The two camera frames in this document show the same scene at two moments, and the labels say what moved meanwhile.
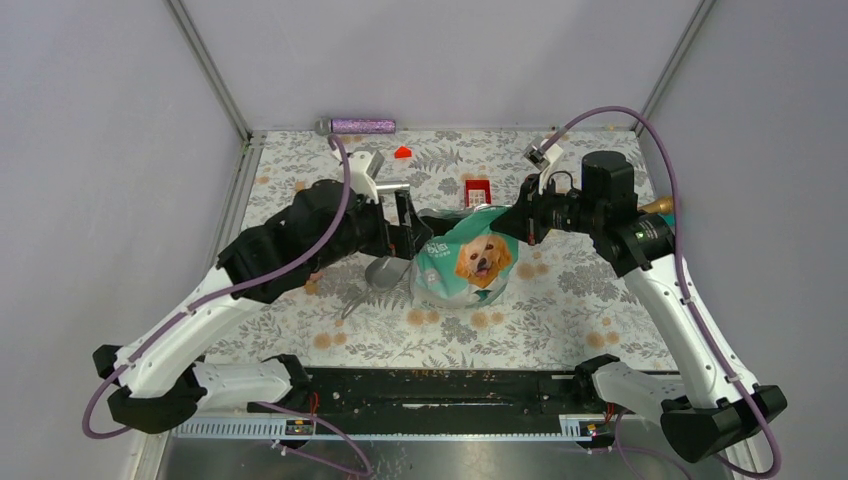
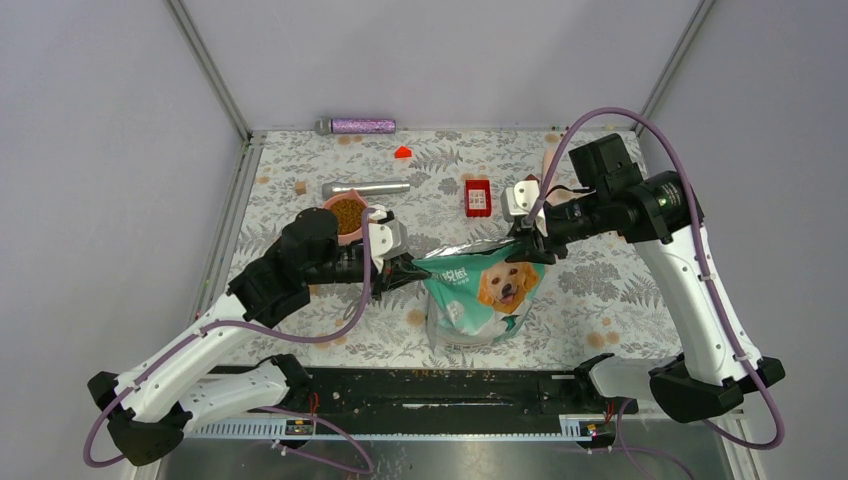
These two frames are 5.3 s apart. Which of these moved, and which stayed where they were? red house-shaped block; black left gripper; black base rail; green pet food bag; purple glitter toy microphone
Moved: black left gripper; green pet food bag
Stayed: black base rail; purple glitter toy microphone; red house-shaped block
